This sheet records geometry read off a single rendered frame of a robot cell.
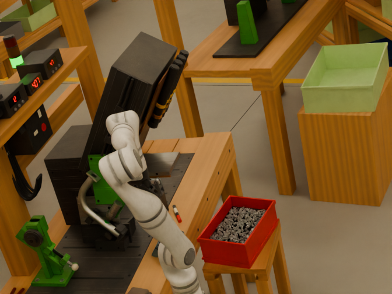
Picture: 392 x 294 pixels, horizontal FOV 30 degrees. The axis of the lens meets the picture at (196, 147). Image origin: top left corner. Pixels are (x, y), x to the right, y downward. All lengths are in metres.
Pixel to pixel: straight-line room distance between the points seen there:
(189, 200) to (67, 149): 0.57
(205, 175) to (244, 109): 2.67
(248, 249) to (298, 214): 1.74
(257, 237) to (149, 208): 0.89
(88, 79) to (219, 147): 0.73
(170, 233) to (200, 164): 1.28
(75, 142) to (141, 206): 1.13
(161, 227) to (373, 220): 2.44
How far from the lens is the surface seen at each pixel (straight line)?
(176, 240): 2.23
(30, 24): 8.51
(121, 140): 2.13
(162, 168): 3.01
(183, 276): 2.36
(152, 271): 2.84
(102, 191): 2.98
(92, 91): 3.71
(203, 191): 3.24
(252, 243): 2.89
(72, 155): 3.08
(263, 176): 5.01
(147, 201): 2.11
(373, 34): 6.04
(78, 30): 3.59
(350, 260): 4.16
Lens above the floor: 2.56
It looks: 27 degrees down
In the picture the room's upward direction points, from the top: 13 degrees counter-clockwise
